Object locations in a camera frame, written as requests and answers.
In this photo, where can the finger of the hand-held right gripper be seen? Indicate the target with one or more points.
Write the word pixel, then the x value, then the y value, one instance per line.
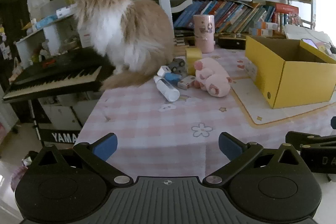
pixel 315 141
pixel 334 123

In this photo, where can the white shelf unit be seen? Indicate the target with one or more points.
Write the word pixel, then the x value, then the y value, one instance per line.
pixel 50 32

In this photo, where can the dark brown case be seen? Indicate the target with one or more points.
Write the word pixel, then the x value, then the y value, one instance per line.
pixel 231 41

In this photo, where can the row of colourful books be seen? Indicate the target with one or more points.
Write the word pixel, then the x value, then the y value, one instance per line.
pixel 231 14

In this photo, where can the wooden chess board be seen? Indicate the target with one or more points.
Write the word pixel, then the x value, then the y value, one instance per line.
pixel 183 40

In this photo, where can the white staple box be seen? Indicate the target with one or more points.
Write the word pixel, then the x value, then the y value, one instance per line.
pixel 185 82

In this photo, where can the black smartphone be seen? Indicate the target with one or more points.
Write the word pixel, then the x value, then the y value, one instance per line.
pixel 309 43

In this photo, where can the white paper notebook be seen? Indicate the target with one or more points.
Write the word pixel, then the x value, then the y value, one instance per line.
pixel 296 31

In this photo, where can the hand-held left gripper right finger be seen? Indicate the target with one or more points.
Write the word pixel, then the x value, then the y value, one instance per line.
pixel 231 146

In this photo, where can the black electronic keyboard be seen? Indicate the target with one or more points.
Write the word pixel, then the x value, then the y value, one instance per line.
pixel 52 74

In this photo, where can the pink cylinder container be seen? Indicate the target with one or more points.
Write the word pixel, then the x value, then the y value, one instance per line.
pixel 204 35

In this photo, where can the white box red label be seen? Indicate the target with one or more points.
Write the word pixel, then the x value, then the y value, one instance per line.
pixel 85 37

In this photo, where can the white plug adapter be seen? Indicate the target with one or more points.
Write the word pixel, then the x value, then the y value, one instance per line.
pixel 163 71

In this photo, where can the white plastic bottle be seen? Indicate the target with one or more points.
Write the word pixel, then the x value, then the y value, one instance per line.
pixel 166 88

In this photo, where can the yellow cardboard box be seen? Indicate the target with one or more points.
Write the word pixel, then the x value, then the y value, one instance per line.
pixel 296 82

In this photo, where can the orange white small box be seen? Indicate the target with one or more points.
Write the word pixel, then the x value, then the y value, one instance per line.
pixel 267 25
pixel 260 32

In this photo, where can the yellow tape roll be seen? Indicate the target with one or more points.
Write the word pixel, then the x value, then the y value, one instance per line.
pixel 193 56

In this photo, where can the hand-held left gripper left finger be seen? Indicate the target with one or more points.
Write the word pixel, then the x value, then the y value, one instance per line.
pixel 105 146

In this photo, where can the fluffy cream white cat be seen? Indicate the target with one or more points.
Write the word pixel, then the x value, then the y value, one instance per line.
pixel 126 37

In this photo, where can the grey toy car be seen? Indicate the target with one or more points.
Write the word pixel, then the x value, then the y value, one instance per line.
pixel 177 65

